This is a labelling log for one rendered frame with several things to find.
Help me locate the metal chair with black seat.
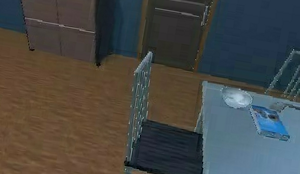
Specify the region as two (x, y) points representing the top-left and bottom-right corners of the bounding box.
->
(116, 49), (225, 174)

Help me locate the brown room door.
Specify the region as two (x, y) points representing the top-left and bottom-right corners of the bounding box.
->
(131, 0), (221, 74)

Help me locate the brown chest of drawers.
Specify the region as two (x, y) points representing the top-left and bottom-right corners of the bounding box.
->
(3, 0), (118, 68)

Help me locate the blue book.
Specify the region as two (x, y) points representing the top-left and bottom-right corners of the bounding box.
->
(244, 104), (295, 143)

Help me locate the pale grey table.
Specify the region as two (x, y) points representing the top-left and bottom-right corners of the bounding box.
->
(186, 80), (300, 174)

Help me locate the silver door handle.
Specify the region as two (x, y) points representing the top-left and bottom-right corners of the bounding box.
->
(200, 4), (210, 27)

